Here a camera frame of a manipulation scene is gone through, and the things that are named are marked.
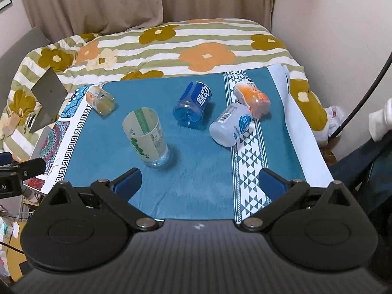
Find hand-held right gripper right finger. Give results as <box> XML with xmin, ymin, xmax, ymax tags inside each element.
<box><xmin>240</xmin><ymin>167</ymin><xmax>351</xmax><ymax>232</ymax></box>

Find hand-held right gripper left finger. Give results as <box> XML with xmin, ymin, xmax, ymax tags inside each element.
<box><xmin>46</xmin><ymin>167</ymin><xmax>155</xmax><ymax>232</ymax></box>

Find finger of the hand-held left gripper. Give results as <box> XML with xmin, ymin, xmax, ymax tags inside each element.
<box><xmin>0</xmin><ymin>151</ymin><xmax>47</xmax><ymax>181</ymax></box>

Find white cup with blue label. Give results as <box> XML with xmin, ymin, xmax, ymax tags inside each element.
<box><xmin>209</xmin><ymin>102</ymin><xmax>253</xmax><ymax>148</ymax></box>

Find green label clear cup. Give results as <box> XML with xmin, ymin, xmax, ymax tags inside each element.
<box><xmin>122</xmin><ymin>107</ymin><xmax>169</xmax><ymax>169</ymax></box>

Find green white packet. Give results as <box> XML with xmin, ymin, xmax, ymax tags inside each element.
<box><xmin>0</xmin><ymin>216</ymin><xmax>21</xmax><ymax>252</ymax></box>

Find teal patterned tablecloth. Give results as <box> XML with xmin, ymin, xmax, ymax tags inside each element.
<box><xmin>28</xmin><ymin>63</ymin><xmax>334</xmax><ymax>221</ymax></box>

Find grey laptop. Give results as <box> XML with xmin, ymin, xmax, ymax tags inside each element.
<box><xmin>30</xmin><ymin>67</ymin><xmax>67</xmax><ymax>134</ymax></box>

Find white plastic bag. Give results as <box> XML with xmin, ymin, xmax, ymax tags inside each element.
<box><xmin>324</xmin><ymin>105</ymin><xmax>346</xmax><ymax>137</ymax></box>

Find dark trousers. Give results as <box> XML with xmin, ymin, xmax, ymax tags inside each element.
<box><xmin>330</xmin><ymin>137</ymin><xmax>392</xmax><ymax>216</ymax></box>

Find grey headboard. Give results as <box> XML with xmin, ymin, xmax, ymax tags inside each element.
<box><xmin>0</xmin><ymin>26</ymin><xmax>51</xmax><ymax>111</ymax></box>

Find white sock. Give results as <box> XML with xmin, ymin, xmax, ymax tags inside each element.
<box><xmin>368</xmin><ymin>98</ymin><xmax>392</xmax><ymax>142</ymax></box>

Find floral striped blanket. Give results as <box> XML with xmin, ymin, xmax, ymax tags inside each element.
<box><xmin>0</xmin><ymin>18</ymin><xmax>330</xmax><ymax>166</ymax></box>

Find beige curtain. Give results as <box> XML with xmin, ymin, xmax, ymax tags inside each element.
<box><xmin>15</xmin><ymin>0</ymin><xmax>277</xmax><ymax>42</ymax></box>

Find black cable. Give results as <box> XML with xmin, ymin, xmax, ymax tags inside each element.
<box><xmin>330</xmin><ymin>51</ymin><xmax>392</xmax><ymax>139</ymax></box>

